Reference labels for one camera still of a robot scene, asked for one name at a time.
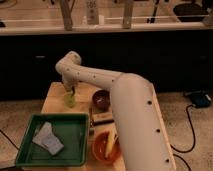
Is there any metal utensil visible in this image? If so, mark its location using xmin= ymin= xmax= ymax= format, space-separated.
xmin=89 ymin=108 xmax=94 ymax=135

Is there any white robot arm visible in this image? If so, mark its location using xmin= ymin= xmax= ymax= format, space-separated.
xmin=55 ymin=51 xmax=176 ymax=171

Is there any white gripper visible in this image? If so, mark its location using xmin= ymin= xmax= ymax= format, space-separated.
xmin=62 ymin=76 xmax=78 ymax=95

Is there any yellow banana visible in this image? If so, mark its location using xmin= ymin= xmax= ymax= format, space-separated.
xmin=105 ymin=130 xmax=116 ymax=158

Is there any black cable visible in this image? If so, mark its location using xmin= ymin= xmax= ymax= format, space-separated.
xmin=170 ymin=104 xmax=197 ymax=171

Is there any green plastic tray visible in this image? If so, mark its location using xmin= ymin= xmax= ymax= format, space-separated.
xmin=15 ymin=114 xmax=89 ymax=167

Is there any orange bowl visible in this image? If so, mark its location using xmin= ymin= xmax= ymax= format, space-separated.
xmin=92 ymin=131 xmax=121 ymax=165

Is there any dark purple bowl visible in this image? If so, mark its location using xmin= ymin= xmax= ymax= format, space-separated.
xmin=92 ymin=90 xmax=110 ymax=110

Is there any grey folded cloth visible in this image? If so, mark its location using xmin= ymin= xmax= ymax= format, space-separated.
xmin=32 ymin=122 xmax=64 ymax=155

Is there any dark blue floor device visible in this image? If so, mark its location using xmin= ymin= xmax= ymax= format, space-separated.
xmin=189 ymin=92 xmax=211 ymax=108

